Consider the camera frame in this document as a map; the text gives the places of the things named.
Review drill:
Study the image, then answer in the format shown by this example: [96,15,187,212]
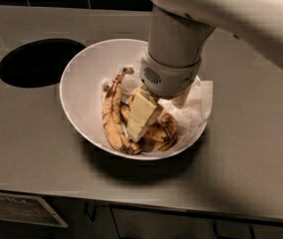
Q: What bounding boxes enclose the black cabinet handle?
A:
[212,221,255,239]
[84,201,97,222]

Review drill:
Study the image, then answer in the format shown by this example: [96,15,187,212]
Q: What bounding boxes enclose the black cabinet handle left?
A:
[84,201,97,222]

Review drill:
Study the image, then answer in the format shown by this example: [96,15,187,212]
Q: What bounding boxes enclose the framed sign below counter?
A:
[0,192,68,228]

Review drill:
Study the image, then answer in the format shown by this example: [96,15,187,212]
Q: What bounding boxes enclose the long spotted banana left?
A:
[102,67,142,155]

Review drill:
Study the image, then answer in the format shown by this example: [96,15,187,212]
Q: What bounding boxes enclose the white paper napkin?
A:
[100,56,214,151]

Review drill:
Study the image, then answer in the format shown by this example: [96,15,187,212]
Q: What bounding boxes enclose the round black counter hole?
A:
[0,38,85,88]

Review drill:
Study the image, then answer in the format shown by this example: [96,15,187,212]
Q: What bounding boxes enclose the small middle spotted banana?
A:
[120,103,131,122]

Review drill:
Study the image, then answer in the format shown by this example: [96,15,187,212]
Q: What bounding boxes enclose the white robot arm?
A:
[128,0,283,141]

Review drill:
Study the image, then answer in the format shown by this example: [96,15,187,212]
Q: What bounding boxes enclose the white oval bowl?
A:
[59,38,209,161]

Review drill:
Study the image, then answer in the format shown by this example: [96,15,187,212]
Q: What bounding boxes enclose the dark spotted banana right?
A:
[152,110,177,151]

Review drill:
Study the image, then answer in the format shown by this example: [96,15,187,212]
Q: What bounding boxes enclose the black cabinet handle right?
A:
[212,221,255,239]

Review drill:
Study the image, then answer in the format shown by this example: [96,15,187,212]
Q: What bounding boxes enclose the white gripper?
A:
[127,48,202,142]

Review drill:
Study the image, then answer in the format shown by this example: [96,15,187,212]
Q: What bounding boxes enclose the spotted banana with stem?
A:
[127,86,170,142]

